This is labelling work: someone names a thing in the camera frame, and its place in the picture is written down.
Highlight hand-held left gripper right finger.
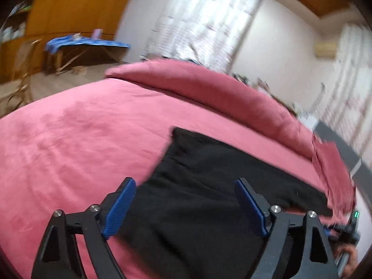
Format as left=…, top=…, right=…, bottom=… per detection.
left=234, top=178, right=340, bottom=279

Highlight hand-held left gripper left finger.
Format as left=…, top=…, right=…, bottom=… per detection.
left=30, top=177, right=137, bottom=279

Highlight black pants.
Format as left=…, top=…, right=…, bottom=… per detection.
left=116, top=126, right=333, bottom=279

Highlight person's right hand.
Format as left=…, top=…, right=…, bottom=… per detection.
left=344, top=246, right=361, bottom=277

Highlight small pink pillow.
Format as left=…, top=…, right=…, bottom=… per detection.
left=312, top=139, right=357, bottom=218

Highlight pink bed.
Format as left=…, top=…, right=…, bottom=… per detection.
left=0, top=61, right=358, bottom=279

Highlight long pink pillow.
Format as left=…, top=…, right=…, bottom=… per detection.
left=105, top=59, right=317, bottom=160

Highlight narrow white patterned curtain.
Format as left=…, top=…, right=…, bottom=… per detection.
left=314, top=25, right=372, bottom=152

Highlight wooden folding table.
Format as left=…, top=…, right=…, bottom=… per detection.
left=46, top=46, right=128, bottom=75

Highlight blue patterned tablecloth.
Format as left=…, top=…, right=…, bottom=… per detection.
left=46, top=34, right=131, bottom=54

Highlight beige air conditioner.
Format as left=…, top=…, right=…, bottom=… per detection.
left=314, top=41, right=339, bottom=59

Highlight wide white patterned curtain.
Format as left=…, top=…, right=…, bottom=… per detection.
left=144, top=0, right=264, bottom=73

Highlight wooden wardrobe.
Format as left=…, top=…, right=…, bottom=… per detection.
left=0, top=0, right=140, bottom=85

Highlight wardrobe shelf clutter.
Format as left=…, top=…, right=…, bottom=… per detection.
left=0, top=3, right=30, bottom=45

